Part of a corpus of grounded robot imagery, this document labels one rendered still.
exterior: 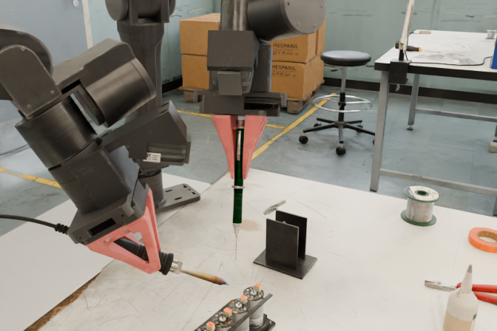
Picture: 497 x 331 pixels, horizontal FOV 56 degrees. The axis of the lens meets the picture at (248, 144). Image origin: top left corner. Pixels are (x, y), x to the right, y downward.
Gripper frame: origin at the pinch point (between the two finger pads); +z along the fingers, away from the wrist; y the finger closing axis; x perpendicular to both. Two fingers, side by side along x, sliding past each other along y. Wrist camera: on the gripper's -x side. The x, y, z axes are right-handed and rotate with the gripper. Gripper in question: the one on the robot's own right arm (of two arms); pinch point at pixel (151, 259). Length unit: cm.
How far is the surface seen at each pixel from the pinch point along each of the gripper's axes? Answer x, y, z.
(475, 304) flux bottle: -29.7, -2.8, 23.7
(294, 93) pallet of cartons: -50, 333, 102
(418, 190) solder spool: -36, 27, 27
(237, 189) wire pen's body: -11.4, 3.9, -0.8
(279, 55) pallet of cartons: -53, 339, 68
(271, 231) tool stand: -11.0, 15.5, 13.4
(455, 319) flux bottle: -27.0, -2.4, 25.1
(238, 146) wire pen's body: -13.9, 5.3, -4.9
